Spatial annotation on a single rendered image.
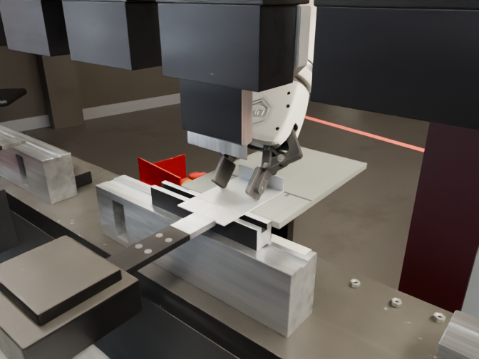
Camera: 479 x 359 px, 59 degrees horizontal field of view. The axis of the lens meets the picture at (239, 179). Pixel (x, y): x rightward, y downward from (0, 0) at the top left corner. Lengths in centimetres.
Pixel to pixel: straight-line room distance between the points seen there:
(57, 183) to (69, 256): 49
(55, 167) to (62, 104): 374
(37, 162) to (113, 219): 24
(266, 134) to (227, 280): 20
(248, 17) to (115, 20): 21
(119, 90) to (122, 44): 444
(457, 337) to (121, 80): 474
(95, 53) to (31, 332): 38
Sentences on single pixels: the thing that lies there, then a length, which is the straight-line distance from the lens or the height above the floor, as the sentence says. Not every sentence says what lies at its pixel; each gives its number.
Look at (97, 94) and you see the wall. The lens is 492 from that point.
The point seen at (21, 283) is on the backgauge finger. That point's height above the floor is 103.
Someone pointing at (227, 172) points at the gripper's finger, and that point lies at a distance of 61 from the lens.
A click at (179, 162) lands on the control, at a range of 131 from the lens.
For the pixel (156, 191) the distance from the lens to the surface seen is 64.
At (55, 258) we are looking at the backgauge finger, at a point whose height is 103.
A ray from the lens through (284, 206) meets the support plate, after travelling 58.
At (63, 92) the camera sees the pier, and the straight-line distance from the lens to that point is 462.
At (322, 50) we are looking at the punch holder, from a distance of 38.
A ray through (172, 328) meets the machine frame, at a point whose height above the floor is 80.
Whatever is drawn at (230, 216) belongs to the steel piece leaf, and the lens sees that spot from 55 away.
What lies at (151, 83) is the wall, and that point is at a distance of 518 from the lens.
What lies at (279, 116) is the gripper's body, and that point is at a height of 111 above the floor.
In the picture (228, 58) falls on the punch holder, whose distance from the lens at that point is 45.
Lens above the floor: 127
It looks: 24 degrees down
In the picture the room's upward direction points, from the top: straight up
